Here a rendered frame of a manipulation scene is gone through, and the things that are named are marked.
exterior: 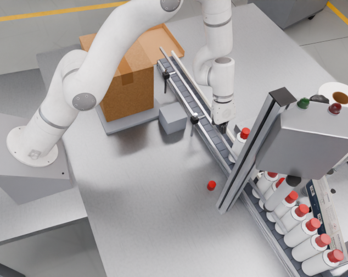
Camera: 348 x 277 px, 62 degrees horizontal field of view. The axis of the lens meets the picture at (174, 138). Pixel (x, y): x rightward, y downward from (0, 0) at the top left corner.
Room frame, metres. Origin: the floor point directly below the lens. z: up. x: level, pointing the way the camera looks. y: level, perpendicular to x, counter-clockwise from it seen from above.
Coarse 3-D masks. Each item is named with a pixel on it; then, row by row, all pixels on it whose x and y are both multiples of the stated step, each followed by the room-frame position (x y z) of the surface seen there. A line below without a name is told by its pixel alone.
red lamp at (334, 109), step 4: (332, 104) 0.45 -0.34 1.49; (336, 104) 0.45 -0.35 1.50; (340, 104) 0.45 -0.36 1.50; (328, 108) 0.45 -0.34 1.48; (332, 108) 0.44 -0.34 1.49; (336, 108) 0.44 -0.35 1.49; (340, 108) 0.44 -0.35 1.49; (328, 112) 0.44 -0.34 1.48; (332, 112) 0.44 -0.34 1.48; (336, 112) 0.44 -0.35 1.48
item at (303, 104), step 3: (300, 99) 0.46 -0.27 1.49; (303, 99) 0.45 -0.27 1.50; (306, 99) 0.45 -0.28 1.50; (297, 102) 0.46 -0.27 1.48; (300, 102) 0.45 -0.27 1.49; (303, 102) 0.45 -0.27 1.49; (306, 102) 0.45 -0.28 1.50; (309, 102) 0.45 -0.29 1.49; (297, 105) 0.45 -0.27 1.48; (300, 105) 0.45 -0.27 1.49; (303, 105) 0.44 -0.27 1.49; (306, 105) 0.44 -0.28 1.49; (300, 108) 0.44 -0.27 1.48; (303, 108) 0.44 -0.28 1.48; (306, 108) 0.44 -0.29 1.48
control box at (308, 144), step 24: (288, 120) 0.41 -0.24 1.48; (312, 120) 0.42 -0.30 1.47; (336, 120) 0.42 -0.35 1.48; (264, 144) 0.42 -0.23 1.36; (288, 144) 0.38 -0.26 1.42; (312, 144) 0.38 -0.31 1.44; (336, 144) 0.38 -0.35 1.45; (264, 168) 0.39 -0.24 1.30; (288, 168) 0.38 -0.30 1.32; (312, 168) 0.38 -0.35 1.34
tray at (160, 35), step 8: (160, 24) 1.61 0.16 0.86; (144, 32) 1.54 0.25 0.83; (152, 32) 1.55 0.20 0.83; (160, 32) 1.55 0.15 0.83; (168, 32) 1.54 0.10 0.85; (144, 40) 1.46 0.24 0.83; (152, 40) 1.47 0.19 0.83; (160, 40) 1.48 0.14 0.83; (168, 40) 1.49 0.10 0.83; (176, 40) 1.45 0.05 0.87; (144, 48) 1.39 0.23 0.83; (152, 48) 1.40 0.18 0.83; (168, 48) 1.41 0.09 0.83; (176, 48) 1.42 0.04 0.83; (152, 56) 1.33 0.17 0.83; (160, 56) 1.34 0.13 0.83; (168, 56) 1.34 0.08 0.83
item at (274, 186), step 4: (280, 180) 0.47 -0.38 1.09; (272, 184) 0.48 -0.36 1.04; (276, 184) 0.47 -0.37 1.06; (272, 188) 0.46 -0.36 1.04; (276, 188) 0.46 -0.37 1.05; (268, 192) 0.46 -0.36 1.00; (272, 192) 0.45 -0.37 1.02; (264, 196) 0.47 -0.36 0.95; (268, 196) 0.46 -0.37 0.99; (260, 200) 0.47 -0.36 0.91; (260, 204) 0.46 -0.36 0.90
